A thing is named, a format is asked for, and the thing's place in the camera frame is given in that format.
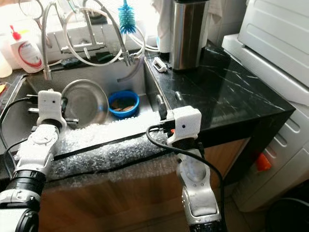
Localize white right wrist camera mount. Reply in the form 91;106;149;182
166;106;202;143

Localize blue bottle brush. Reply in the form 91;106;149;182
118;0;137;35

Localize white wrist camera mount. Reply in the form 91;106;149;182
38;90;67;131
166;106;202;143

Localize translucent white bottle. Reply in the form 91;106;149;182
0;48;14;79

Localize white soap bottle red pump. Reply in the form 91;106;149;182
9;25;45;74

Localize small orange object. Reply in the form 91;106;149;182
255;152;272;172

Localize stainless steel sink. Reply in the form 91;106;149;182
0;59;167;160

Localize small white clip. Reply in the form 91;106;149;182
152;57;169;73

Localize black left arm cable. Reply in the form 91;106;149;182
0;95;40;162

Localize dark green sponge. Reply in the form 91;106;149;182
94;52;114;62

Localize bubble wrap sheet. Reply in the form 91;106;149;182
51;112;179;180

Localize white plastic hose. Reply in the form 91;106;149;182
63;7;148;67

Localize flexible steel hose with nozzle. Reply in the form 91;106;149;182
42;2;61;81

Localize blue plastic bowl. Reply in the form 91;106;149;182
108;90;140;119

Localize round steel plate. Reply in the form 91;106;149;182
61;79;109;127

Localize flexible steel faucet hose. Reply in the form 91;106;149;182
82;0;136;66

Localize wooden cabinet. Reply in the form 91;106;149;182
0;138;252;232

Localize tall steel canister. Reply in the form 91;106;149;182
169;0;211;71

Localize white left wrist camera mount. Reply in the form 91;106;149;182
38;90;67;131

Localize white washing machine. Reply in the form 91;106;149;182
222;0;309;213

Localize steel faucet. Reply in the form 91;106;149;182
60;10;104;56

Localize wire ring strainer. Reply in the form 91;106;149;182
18;0;46;46

